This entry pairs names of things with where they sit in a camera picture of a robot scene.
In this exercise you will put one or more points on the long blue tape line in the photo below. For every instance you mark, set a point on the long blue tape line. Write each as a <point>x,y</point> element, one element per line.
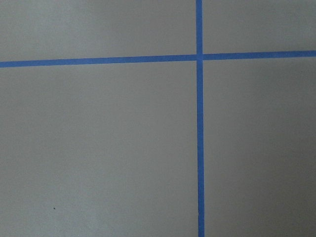
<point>159,58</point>

